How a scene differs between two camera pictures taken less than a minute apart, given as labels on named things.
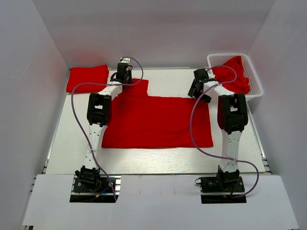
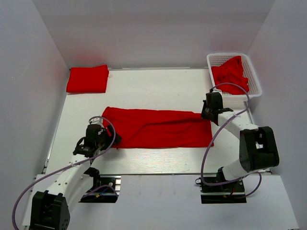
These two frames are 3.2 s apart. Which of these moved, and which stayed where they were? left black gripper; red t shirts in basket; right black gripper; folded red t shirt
Moved: right black gripper; left black gripper
Stayed: red t shirts in basket; folded red t shirt
